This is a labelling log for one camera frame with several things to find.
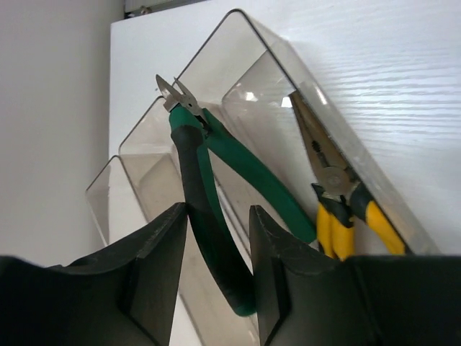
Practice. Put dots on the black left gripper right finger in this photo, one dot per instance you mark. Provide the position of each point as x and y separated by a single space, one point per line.
302 297

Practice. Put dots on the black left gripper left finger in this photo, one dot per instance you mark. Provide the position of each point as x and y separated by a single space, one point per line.
125 293

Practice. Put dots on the yellow long-nose pliers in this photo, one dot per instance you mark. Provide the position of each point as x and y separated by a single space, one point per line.
341 194

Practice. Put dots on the clear three-compartment organizer tray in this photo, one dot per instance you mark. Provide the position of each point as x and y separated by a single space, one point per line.
243 73

